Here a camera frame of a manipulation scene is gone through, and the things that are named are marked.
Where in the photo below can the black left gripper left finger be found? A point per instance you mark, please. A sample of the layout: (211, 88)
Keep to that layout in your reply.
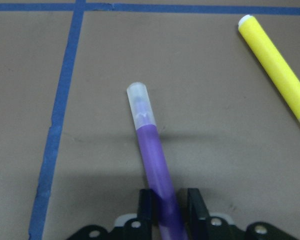
(140, 227)

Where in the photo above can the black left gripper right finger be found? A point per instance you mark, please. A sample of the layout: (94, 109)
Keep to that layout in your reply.
(199, 219)

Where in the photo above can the purple marker pen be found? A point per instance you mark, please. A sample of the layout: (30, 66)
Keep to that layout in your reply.
(169, 215)

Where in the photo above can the yellow marker pen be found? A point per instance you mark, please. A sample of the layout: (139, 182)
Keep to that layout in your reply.
(274, 64)

